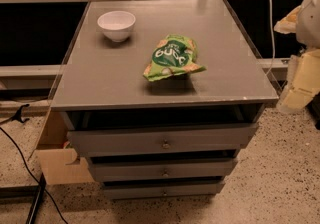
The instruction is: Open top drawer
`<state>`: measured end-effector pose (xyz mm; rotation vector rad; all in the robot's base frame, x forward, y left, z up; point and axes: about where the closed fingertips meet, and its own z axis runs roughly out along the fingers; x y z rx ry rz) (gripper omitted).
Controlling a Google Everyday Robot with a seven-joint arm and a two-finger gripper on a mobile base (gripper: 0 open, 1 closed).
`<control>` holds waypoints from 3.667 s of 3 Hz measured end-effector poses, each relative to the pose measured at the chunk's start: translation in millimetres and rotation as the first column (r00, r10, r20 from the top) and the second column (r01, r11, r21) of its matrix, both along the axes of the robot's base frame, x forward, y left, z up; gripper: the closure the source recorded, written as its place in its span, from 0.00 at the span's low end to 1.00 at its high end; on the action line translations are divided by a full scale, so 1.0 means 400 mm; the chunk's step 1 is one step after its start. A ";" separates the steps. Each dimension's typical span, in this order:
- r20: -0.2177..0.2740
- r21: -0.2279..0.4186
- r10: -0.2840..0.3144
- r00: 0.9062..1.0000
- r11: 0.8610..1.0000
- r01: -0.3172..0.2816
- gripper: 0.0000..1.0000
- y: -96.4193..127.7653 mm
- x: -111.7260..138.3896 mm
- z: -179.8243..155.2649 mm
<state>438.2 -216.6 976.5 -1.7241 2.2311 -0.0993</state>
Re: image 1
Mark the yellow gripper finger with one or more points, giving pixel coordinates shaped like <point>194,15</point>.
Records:
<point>288,24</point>
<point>303,82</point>

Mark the grey top drawer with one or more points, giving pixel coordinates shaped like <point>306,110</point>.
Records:
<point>161,140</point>

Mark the grey drawer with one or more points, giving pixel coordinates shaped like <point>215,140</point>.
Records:
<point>161,140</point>
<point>162,170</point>
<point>165,190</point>

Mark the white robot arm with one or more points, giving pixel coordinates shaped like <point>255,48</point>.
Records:
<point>308,25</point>

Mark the grey drawer cabinet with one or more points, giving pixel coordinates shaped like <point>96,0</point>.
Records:
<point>159,96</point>

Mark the grey middle drawer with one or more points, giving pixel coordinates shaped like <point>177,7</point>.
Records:
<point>162,170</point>

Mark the grey bottom drawer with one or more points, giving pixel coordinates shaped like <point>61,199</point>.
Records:
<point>165,190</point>

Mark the green snack bag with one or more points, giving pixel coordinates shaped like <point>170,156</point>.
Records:
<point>175,55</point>

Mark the white ceramic bowl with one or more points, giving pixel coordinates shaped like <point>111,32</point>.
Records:
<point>117,25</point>

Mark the cardboard box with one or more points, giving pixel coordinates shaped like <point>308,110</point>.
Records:
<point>59,162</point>

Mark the black floor bar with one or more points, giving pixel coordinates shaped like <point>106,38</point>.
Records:
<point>37,200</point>

